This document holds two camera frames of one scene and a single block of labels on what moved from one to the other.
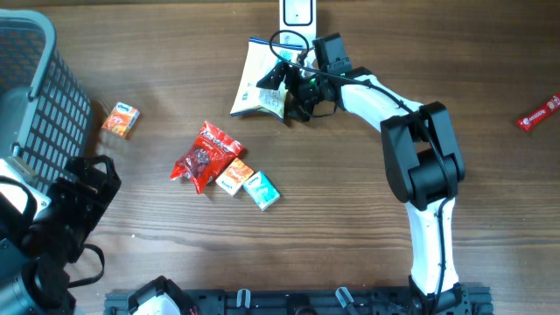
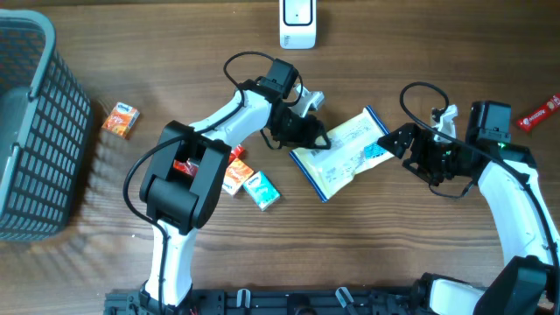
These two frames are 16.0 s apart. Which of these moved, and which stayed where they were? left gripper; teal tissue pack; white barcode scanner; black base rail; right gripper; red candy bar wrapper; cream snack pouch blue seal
Moved: cream snack pouch blue seal; left gripper; right gripper
Stayed: teal tissue pack; red candy bar wrapper; black base rail; white barcode scanner
